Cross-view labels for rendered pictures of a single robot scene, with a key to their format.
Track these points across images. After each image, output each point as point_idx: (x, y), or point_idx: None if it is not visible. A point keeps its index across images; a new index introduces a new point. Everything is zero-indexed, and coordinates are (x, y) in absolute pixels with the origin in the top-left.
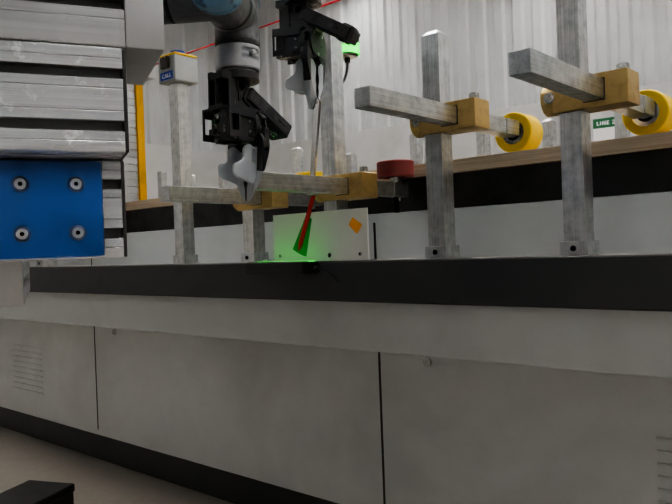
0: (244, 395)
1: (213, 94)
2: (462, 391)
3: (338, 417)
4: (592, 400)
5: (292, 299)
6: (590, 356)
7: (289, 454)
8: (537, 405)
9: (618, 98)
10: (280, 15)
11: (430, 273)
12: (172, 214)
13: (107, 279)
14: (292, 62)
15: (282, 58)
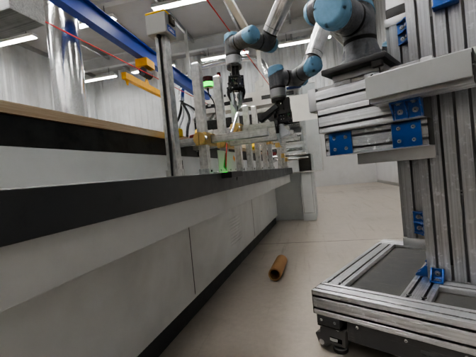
0: (129, 291)
1: (287, 104)
2: (206, 225)
3: (178, 263)
4: (222, 215)
5: (229, 189)
6: (253, 194)
7: (160, 307)
8: (217, 222)
9: None
10: (235, 67)
11: (247, 175)
12: (29, 128)
13: (128, 196)
14: (233, 88)
15: (241, 87)
